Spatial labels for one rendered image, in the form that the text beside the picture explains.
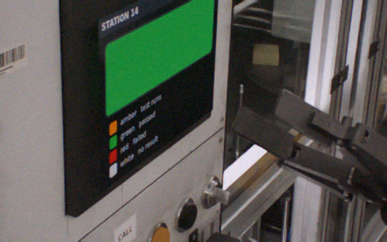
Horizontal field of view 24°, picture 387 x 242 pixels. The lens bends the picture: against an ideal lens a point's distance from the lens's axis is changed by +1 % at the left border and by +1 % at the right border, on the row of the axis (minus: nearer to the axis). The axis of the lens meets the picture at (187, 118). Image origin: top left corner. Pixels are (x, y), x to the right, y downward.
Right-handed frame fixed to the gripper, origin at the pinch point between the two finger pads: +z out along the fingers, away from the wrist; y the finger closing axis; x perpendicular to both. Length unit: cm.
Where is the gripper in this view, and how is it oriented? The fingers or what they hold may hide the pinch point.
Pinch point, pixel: (277, 122)
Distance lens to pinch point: 94.4
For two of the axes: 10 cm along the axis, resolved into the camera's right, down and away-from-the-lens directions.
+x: -3.7, 8.6, -3.5
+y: 4.1, -1.8, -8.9
